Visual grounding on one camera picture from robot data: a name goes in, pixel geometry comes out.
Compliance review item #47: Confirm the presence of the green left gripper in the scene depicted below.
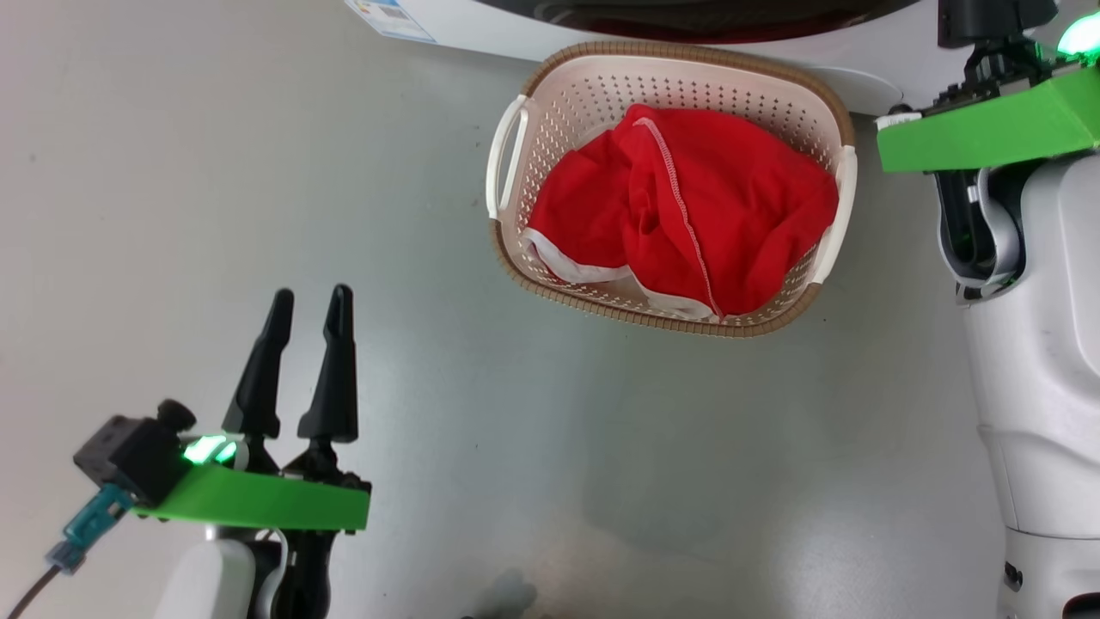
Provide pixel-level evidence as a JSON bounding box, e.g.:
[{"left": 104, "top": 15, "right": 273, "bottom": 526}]
[{"left": 133, "top": 284, "right": 372, "bottom": 534}]

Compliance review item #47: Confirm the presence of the round white filter cover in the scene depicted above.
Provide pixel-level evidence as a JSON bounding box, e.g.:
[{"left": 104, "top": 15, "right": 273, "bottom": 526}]
[{"left": 808, "top": 67, "right": 905, "bottom": 117}]

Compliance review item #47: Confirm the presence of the black cable with teal connector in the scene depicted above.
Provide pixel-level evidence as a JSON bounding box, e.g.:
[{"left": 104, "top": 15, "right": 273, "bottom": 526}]
[{"left": 0, "top": 483, "right": 134, "bottom": 619}]

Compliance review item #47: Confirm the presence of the blue energy label sticker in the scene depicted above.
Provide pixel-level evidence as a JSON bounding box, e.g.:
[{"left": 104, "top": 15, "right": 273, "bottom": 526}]
[{"left": 345, "top": 0, "right": 437, "bottom": 44}]

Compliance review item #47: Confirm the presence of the cream basket with brown rim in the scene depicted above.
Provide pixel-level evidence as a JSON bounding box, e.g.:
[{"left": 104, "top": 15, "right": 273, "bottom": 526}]
[{"left": 486, "top": 40, "right": 859, "bottom": 338}]

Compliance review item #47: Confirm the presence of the red and white garment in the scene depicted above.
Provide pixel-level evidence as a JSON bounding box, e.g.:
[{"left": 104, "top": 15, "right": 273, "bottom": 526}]
[{"left": 524, "top": 103, "right": 840, "bottom": 323}]

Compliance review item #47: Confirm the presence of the washing machine glass door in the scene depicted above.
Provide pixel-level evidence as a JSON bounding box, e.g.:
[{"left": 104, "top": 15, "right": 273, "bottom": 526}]
[{"left": 477, "top": 0, "right": 920, "bottom": 44}]

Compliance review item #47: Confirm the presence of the white front-load washing machine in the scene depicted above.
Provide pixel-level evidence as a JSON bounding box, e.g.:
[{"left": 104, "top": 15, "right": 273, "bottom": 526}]
[{"left": 344, "top": 0, "right": 946, "bottom": 117}]

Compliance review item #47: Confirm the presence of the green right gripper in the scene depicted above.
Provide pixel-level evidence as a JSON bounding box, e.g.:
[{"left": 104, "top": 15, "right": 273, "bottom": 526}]
[{"left": 877, "top": 39, "right": 1100, "bottom": 173}]

